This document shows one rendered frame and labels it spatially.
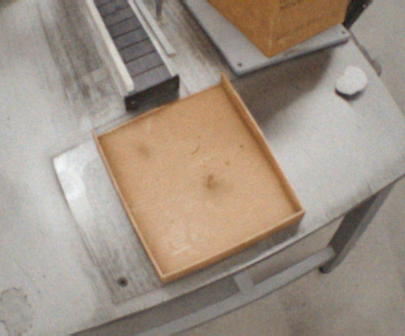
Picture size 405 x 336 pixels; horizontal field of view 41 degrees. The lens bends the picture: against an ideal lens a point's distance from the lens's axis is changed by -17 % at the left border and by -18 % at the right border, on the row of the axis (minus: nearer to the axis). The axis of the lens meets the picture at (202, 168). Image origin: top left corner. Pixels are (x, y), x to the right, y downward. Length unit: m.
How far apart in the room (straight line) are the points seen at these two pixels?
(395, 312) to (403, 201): 0.43
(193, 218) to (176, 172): 0.09
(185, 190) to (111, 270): 0.19
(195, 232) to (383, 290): 1.05
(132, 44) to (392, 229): 1.20
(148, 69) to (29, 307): 0.51
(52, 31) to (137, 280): 0.60
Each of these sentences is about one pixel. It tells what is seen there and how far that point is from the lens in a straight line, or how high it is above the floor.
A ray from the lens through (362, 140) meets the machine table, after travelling 1.16.
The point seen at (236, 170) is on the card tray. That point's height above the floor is 0.83.
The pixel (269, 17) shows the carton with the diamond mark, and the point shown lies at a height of 0.99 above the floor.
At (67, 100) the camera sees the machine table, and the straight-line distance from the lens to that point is 1.19.
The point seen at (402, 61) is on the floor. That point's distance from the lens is 2.45.
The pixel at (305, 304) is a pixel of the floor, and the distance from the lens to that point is 1.88.
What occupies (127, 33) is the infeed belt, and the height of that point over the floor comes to 0.88.
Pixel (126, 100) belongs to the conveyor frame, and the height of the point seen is 0.87.
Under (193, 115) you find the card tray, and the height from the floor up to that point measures 0.83.
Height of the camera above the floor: 1.81
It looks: 64 degrees down
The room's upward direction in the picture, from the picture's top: 1 degrees clockwise
